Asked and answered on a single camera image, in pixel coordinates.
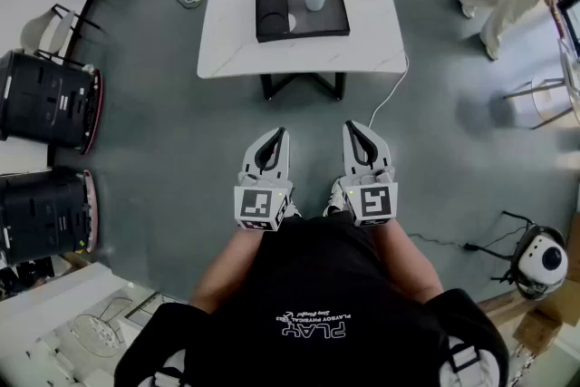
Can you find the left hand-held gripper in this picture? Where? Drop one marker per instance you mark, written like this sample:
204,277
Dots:
256,204

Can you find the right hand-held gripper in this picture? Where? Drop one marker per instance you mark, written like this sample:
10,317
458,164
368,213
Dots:
374,201

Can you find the person's left forearm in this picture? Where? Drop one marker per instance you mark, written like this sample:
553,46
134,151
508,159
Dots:
226,267

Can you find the person's right forearm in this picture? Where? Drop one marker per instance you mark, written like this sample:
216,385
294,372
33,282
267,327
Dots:
408,258

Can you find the person's white right shoe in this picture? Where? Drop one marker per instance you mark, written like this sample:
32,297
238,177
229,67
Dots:
334,195

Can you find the person's white shoe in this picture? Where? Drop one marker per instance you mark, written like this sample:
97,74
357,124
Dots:
293,207
334,195

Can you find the person's white left shoe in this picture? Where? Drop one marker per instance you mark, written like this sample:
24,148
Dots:
293,207

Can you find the person's black t-shirt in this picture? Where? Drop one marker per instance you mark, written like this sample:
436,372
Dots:
317,281

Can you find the white round sticker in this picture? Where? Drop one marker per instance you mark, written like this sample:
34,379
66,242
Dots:
292,21

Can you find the cardboard box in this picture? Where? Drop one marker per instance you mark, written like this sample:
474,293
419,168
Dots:
539,331

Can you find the grey chair with black legs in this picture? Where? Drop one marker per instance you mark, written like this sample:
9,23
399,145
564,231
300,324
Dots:
56,31

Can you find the white display counter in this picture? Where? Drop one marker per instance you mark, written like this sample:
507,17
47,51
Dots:
54,299

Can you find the black table leg frame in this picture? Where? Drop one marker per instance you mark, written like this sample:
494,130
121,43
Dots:
267,86

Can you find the metal frame chair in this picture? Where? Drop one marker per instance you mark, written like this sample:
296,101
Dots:
550,102

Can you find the white round camera device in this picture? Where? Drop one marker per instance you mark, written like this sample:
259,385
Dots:
541,263

